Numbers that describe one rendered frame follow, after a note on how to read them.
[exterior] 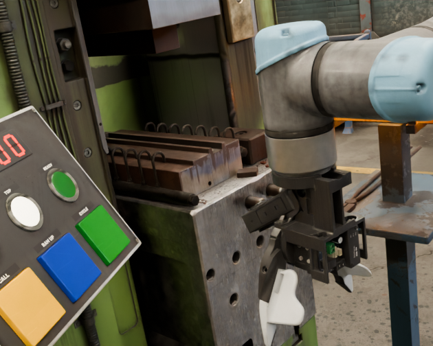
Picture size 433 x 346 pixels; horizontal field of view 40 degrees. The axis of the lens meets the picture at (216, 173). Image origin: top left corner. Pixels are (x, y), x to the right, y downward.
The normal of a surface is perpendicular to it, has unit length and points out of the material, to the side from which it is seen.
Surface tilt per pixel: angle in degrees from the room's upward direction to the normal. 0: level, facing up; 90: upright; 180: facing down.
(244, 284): 90
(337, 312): 0
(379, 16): 88
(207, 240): 90
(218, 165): 90
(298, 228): 0
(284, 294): 57
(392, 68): 65
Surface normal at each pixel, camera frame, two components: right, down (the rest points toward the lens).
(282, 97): -0.57, 0.44
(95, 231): 0.75, -0.51
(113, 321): 0.74, 0.10
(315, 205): -0.76, 0.31
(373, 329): -0.15, -0.94
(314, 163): 0.24, 0.28
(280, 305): -0.71, -0.25
